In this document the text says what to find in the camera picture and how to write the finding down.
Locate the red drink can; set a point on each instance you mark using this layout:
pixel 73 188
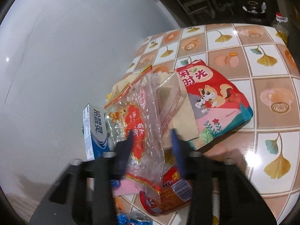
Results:
pixel 175 194

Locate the red squirrel snack bag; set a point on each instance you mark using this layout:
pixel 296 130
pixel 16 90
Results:
pixel 218 106

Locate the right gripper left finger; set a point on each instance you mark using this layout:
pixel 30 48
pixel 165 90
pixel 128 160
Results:
pixel 82 194

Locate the cooking oil bottle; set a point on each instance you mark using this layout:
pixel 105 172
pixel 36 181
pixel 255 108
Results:
pixel 279 24

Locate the blue white toothpaste box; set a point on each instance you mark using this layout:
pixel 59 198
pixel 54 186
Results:
pixel 95 132

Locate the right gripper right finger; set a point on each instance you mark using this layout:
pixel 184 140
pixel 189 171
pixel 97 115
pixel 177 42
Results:
pixel 240 202

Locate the blue plastic wrapper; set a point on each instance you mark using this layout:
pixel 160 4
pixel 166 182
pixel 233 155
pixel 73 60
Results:
pixel 134 218

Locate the pink sponge cloth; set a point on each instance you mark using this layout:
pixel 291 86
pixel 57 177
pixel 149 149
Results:
pixel 125 187

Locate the clear red snack bag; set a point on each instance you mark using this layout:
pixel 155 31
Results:
pixel 143 105

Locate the dark ceramic jar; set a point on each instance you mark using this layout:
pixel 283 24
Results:
pixel 254 7

